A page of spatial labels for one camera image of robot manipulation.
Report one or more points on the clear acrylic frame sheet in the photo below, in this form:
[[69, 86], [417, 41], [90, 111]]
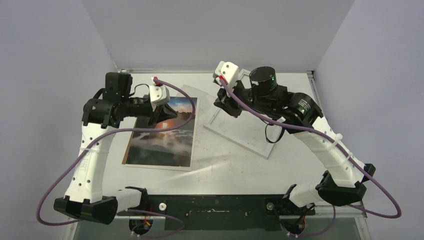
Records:
[[205, 108]]

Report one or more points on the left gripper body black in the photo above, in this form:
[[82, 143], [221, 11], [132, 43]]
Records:
[[153, 116]]

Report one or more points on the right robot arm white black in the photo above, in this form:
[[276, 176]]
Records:
[[343, 181]]

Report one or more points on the white picture frame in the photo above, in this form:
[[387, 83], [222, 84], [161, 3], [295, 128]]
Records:
[[246, 131]]

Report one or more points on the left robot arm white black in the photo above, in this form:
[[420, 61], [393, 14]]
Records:
[[85, 199]]

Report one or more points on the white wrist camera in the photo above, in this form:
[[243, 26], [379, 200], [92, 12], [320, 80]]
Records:
[[229, 71], [158, 94]]

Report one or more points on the white brown backing board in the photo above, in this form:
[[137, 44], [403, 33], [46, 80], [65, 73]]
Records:
[[194, 139]]

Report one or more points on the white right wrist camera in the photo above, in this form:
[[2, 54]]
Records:
[[229, 71]]

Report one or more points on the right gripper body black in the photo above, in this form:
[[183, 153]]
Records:
[[230, 100]]

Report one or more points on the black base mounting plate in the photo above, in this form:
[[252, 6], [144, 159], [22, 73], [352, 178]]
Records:
[[227, 212]]

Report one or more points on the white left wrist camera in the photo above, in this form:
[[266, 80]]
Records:
[[158, 94]]

